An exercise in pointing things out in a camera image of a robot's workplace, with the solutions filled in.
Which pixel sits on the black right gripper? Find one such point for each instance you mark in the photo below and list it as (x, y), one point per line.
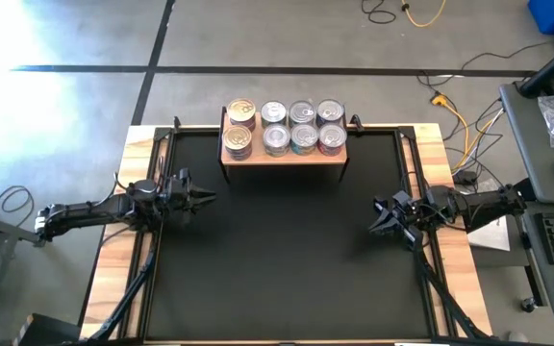
(416, 216)

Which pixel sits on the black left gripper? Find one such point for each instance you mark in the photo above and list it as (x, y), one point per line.
(177, 198)

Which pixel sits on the blue white tuna can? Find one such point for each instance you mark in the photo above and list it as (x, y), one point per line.
(330, 111)

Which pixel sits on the teal skipjack tuna can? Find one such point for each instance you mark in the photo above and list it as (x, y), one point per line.
(302, 111)

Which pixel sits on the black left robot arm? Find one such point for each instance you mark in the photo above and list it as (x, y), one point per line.
(84, 214)

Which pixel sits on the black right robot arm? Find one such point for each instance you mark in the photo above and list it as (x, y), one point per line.
(479, 209)

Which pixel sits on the black power adapter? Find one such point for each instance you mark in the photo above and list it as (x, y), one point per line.
(464, 178)

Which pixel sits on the white paper sheet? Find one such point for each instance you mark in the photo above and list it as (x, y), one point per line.
(493, 238)

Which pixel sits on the black desk support beam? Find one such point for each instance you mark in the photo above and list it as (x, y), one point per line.
(529, 186)

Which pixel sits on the black caster wheel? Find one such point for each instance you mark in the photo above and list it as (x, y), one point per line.
(528, 305)

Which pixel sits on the grey keyboard desk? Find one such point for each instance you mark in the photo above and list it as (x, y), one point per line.
(541, 288)

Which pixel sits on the grey metal stand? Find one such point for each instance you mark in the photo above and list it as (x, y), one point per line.
(3, 227)

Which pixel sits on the black box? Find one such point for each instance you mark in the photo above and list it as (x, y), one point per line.
(46, 331)

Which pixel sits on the black monitor pole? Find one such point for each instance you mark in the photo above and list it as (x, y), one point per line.
(551, 67)

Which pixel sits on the blue plastic bin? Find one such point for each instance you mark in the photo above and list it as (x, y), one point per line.
(546, 17)

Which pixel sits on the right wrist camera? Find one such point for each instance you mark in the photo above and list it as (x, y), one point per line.
(402, 199)

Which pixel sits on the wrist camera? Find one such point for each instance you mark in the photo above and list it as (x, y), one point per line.
(183, 177)
(402, 199)

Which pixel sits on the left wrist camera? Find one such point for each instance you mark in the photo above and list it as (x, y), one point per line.
(183, 177)

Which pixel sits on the wooden shelf with black frame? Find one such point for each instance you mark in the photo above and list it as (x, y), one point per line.
(258, 149)

